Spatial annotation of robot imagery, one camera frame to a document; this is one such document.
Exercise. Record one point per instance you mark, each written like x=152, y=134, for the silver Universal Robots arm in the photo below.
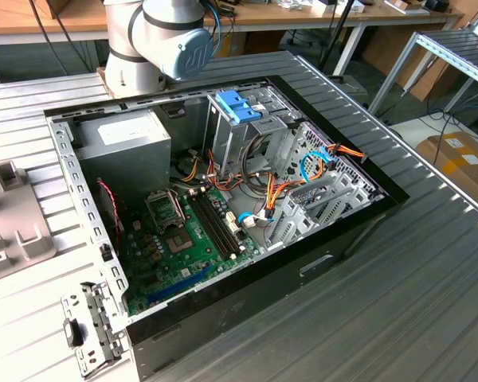
x=123, y=36

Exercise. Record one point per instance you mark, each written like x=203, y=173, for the perforated metal disk bay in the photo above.
x=330, y=207

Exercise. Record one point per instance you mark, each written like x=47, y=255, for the white board connector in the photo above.
x=232, y=223

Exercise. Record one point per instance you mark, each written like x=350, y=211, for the black RAM slot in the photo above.
x=223, y=223
x=208, y=228
x=218, y=225
x=213, y=227

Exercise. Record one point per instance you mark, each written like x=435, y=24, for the metal optical drive cage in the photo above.
x=231, y=147

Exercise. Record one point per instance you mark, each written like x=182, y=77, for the thin locking lever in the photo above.
x=179, y=207

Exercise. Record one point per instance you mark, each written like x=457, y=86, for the CPU socket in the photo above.
x=178, y=240

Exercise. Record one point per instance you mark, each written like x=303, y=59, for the blue plastic drive latch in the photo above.
x=227, y=101

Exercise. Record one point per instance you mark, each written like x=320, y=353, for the green motherboard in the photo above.
x=171, y=274

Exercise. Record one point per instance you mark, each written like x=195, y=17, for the black open PC case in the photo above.
x=263, y=298

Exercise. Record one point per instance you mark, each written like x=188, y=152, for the blue expansion slot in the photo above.
x=179, y=283

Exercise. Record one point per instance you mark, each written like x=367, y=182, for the grey power supply unit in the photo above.
x=123, y=159

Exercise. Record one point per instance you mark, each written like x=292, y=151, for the black case fan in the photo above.
x=109, y=223

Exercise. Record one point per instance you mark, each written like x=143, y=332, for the black tripod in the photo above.
x=339, y=26

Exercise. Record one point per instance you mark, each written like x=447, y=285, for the flat cardboard sheet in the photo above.
x=424, y=85

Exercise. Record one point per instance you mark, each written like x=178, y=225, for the black plastic latch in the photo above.
x=73, y=333

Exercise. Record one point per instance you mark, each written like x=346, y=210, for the small white box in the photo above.
x=354, y=6

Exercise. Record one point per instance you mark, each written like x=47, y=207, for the brown cardboard box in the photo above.
x=458, y=167

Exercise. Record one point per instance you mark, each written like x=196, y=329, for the grey parts rack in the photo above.
x=12, y=215

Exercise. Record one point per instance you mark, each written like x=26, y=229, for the small wooden block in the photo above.
x=406, y=5

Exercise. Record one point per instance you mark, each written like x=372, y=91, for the brown wooden box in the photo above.
x=55, y=7

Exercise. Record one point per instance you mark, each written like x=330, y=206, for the black desk device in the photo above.
x=438, y=4

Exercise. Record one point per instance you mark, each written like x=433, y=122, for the metal card retention bracket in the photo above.
x=99, y=318

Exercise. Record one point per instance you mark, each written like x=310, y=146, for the wooden desk white frame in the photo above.
x=382, y=19

